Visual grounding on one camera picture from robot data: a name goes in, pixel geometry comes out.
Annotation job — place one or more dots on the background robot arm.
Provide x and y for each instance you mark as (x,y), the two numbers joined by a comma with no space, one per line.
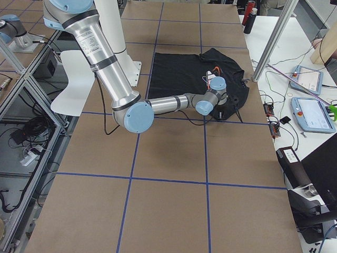
(15,35)

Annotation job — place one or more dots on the near blue teach pendant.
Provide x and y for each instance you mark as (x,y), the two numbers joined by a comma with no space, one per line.
(311,115)

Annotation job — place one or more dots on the aluminium frame post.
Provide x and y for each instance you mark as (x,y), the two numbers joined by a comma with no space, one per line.
(275,36)

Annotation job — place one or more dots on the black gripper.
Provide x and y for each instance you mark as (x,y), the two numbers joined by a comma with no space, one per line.
(223,107)

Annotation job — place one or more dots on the metal reacher grabber stick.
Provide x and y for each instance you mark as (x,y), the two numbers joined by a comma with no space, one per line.
(288,77)

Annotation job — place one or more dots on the black box with label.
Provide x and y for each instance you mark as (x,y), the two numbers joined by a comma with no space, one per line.
(292,167)

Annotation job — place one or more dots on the black bottle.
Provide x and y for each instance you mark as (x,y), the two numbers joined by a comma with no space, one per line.
(250,21)

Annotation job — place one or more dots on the blue teach pendant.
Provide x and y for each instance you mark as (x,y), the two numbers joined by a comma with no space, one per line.
(311,115)
(308,78)

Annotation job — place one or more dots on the dark red bottle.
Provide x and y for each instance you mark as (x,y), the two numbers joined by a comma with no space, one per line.
(248,8)

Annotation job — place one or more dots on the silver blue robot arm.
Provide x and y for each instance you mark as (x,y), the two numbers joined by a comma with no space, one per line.
(96,26)

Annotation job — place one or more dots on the far blue teach pendant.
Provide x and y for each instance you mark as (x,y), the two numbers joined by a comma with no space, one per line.
(308,78)

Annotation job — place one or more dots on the orange circuit board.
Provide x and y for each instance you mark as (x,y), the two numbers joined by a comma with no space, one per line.
(268,109)
(274,129)

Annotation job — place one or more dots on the wooden beam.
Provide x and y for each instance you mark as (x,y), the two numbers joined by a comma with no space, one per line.
(326,48)

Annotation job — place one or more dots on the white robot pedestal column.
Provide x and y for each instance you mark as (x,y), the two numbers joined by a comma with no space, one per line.
(110,21)

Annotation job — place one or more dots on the white pedestal base plate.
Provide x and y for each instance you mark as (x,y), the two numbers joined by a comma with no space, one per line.
(134,73)

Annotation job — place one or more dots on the white power strip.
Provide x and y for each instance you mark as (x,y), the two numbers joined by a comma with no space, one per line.
(30,157)

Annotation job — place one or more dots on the green plastic object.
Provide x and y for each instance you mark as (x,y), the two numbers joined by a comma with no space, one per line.
(333,109)

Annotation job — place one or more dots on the black monitor stand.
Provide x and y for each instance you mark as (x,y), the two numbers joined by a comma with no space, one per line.
(313,219)

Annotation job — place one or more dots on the black printed t-shirt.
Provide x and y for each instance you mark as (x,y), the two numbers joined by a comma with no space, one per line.
(201,82)

